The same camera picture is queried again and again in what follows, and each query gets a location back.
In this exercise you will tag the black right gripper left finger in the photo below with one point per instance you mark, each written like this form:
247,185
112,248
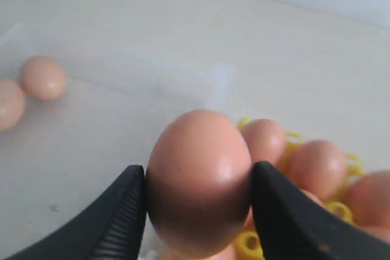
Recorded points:
111,227

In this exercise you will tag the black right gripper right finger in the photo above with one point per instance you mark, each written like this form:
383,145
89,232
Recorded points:
293,227

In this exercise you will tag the brown egg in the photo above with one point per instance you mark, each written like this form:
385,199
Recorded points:
265,139
13,103
198,184
368,199
319,167
379,232
313,197
42,78

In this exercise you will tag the yellow plastic egg tray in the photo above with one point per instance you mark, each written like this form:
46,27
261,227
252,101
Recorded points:
247,243

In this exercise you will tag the clear plastic container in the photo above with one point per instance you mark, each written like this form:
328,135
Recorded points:
64,153

